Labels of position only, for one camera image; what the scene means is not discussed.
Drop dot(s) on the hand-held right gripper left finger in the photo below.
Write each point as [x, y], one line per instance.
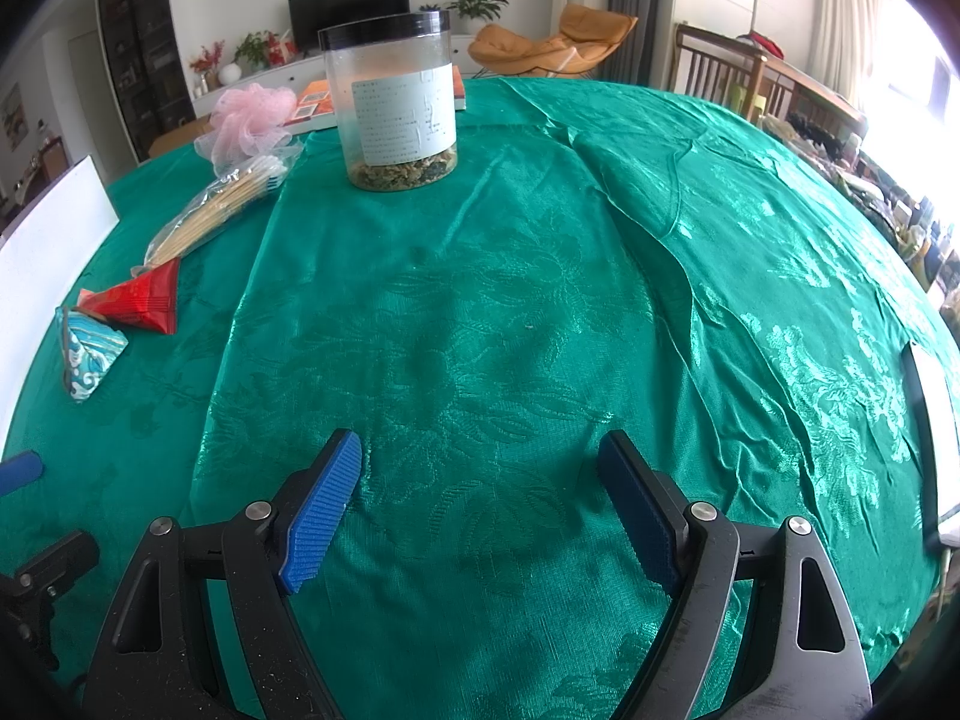
[322, 514]

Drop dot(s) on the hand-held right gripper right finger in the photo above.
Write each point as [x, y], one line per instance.
[641, 514]

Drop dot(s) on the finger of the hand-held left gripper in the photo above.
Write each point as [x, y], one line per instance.
[52, 566]
[19, 472]

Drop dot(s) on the blue wave-print fabric pouch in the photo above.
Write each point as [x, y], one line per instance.
[90, 352]

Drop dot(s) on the red snack packet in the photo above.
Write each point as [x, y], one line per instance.
[146, 300]

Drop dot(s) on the large white board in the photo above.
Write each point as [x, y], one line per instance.
[45, 255]

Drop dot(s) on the green patterned tablecloth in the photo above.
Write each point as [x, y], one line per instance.
[487, 315]

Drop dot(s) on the white flat panel dark edge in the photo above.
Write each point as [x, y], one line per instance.
[941, 435]

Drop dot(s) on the clear bag of cotton swabs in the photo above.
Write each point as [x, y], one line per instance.
[217, 206]

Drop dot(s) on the wooden stool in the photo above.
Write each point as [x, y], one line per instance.
[176, 136]

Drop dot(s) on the pink bath loofah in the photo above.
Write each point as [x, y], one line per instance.
[247, 124]

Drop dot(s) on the clutter of small items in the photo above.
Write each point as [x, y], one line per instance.
[892, 187]

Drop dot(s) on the orange open book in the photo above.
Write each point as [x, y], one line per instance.
[311, 101]

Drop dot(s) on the clear jar with black lid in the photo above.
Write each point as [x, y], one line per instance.
[394, 90]

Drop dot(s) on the white tv cabinet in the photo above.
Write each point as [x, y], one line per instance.
[262, 86]

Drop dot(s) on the wooden chair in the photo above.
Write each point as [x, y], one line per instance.
[720, 71]

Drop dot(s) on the white round vase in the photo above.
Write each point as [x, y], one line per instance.
[229, 73]

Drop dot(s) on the black display shelf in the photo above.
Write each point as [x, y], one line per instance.
[142, 37]

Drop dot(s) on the red flower branches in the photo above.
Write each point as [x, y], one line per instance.
[206, 60]

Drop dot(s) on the potted plant with red flowers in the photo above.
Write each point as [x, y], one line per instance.
[255, 49]

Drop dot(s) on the red box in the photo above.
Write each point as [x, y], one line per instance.
[279, 45]

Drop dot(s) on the orange lounge chair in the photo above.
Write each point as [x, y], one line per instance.
[555, 45]

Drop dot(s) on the red cloth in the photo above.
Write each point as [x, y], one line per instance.
[763, 45]

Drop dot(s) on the black television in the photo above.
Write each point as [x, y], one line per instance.
[345, 4]

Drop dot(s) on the small green potted plant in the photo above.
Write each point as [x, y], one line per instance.
[430, 9]

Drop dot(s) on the large green potted plant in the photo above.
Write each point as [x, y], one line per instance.
[476, 4]

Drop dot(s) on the sheer white curtain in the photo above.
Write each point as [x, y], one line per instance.
[847, 22]

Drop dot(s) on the framed wall picture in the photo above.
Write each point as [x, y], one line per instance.
[10, 116]

